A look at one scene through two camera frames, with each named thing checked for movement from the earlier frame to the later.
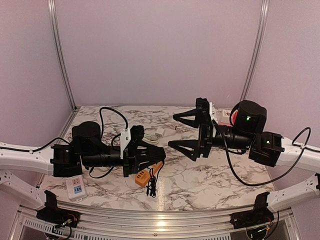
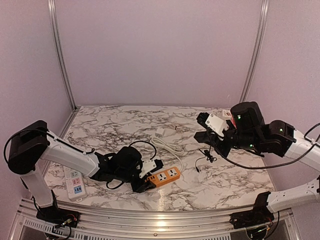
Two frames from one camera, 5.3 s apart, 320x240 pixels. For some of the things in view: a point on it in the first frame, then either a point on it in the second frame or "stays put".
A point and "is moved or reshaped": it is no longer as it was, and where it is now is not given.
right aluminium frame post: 257,50 stays put
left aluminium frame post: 51,4 stays put
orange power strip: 142,177 is moved or reshaped
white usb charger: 160,131 stays put
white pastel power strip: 76,188 stays put
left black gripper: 131,150 -> 143,186
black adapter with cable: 151,187 -> 207,155
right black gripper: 206,135 -> 224,150
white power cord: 151,139 -> 174,150
